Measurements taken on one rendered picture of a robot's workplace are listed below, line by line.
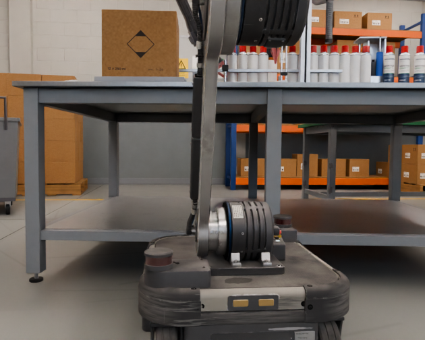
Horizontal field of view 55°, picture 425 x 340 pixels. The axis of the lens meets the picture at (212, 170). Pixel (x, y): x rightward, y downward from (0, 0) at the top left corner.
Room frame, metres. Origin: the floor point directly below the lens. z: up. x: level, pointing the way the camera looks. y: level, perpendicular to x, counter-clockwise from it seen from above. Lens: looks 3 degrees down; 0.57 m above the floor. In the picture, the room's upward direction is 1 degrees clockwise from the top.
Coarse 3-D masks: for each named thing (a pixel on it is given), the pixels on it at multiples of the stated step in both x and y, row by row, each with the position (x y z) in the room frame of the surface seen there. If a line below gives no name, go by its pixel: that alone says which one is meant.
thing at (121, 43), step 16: (112, 16) 1.65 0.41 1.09; (128, 16) 1.65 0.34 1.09; (144, 16) 1.65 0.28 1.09; (160, 16) 1.66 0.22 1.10; (176, 16) 1.66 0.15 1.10; (112, 32) 1.65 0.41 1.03; (128, 32) 1.65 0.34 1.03; (144, 32) 1.65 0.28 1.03; (160, 32) 1.66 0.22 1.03; (176, 32) 1.66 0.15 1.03; (112, 48) 1.65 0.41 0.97; (128, 48) 1.65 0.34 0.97; (144, 48) 1.65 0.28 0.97; (160, 48) 1.66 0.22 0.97; (176, 48) 1.66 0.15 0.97; (112, 64) 1.65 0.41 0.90; (128, 64) 1.65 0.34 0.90; (144, 64) 1.65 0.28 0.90; (160, 64) 1.66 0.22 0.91; (176, 64) 1.66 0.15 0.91
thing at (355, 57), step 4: (352, 48) 2.05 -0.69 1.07; (356, 48) 2.03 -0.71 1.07; (352, 52) 2.04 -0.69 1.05; (356, 52) 2.03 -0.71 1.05; (352, 56) 2.03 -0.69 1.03; (356, 56) 2.02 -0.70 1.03; (360, 56) 2.03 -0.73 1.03; (352, 60) 2.03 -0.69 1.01; (356, 60) 2.02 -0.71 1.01; (360, 60) 2.04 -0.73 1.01; (352, 64) 2.03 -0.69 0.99; (356, 64) 2.02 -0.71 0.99; (352, 68) 2.03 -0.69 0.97; (356, 68) 2.02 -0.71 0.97; (352, 72) 2.03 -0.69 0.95; (356, 72) 2.02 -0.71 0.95; (352, 76) 2.03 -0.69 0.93; (356, 76) 2.02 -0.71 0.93; (352, 80) 2.03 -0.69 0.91; (356, 80) 2.02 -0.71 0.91
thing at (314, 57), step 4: (312, 48) 2.04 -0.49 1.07; (316, 48) 2.05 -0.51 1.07; (312, 52) 2.04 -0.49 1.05; (316, 52) 2.05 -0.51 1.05; (312, 56) 2.03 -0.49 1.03; (316, 56) 2.03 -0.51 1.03; (312, 60) 2.03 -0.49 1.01; (316, 60) 2.03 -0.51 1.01; (312, 64) 2.03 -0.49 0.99; (316, 64) 2.03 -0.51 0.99; (312, 68) 2.03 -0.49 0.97; (316, 68) 2.03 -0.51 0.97; (312, 76) 2.03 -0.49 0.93; (316, 76) 2.03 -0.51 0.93; (312, 80) 2.03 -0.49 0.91; (316, 80) 2.03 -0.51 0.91
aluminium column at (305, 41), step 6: (306, 24) 1.90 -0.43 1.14; (306, 30) 1.90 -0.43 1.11; (306, 36) 1.90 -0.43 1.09; (300, 42) 1.90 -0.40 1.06; (306, 42) 1.90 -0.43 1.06; (300, 48) 1.90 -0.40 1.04; (306, 48) 1.90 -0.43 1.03; (300, 54) 1.90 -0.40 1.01; (306, 54) 1.89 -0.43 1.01; (300, 60) 1.90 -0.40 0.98; (306, 60) 1.89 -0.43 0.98; (300, 66) 1.89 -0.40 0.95; (306, 66) 1.89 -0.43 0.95; (300, 72) 1.89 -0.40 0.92; (306, 72) 1.89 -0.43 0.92; (300, 78) 1.89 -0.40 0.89; (306, 78) 1.89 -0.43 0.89
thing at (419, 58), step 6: (420, 48) 2.02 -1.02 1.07; (420, 54) 2.01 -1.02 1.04; (414, 60) 2.04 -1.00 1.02; (420, 60) 2.01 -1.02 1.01; (414, 66) 2.04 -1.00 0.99; (420, 66) 2.01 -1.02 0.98; (414, 72) 2.03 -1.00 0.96; (420, 72) 2.01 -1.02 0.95; (414, 78) 2.03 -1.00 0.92; (420, 78) 2.01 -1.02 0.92
